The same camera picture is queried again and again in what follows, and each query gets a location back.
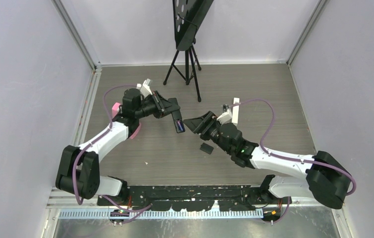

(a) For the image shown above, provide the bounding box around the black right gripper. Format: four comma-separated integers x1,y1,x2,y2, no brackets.
183,111,233,154

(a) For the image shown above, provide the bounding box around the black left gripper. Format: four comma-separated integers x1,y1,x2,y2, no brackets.
135,91,179,119

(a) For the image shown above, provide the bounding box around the black remote battery cover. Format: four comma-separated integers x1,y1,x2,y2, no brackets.
200,143,214,155

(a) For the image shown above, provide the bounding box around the purple battery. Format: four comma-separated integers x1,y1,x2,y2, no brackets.
177,120,185,132

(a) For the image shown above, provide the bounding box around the white remote control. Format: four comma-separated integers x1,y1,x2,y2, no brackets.
231,98,240,125

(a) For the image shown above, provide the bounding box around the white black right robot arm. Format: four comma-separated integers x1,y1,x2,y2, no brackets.
184,111,354,209

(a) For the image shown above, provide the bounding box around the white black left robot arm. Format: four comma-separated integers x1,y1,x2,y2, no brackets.
55,88,185,205

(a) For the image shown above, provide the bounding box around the pink metronome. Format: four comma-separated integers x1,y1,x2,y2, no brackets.
112,103,142,139

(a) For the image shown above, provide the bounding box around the black music stand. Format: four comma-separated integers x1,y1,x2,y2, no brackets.
163,0,213,102

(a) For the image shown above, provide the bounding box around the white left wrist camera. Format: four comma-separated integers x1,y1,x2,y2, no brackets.
136,78,153,97

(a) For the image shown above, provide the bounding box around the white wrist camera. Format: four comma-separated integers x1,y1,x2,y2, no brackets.
216,104,232,124
136,78,153,97

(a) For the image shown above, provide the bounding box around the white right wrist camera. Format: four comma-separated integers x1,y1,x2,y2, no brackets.
216,104,232,124

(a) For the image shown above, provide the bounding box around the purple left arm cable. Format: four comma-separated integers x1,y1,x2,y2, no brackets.
72,83,153,225

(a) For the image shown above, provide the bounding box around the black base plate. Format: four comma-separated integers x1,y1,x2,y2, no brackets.
98,185,287,212

